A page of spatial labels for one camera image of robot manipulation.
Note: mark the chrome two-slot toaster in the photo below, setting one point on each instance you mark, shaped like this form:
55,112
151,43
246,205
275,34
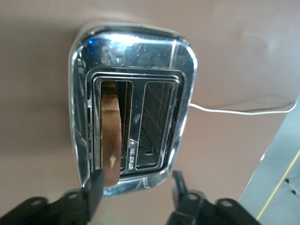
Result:
140,58

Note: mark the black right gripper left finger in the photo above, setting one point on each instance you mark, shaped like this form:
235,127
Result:
93,192

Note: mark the brown bread slice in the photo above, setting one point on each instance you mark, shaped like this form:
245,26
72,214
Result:
110,131

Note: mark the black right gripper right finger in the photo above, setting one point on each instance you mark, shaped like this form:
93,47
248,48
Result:
180,187

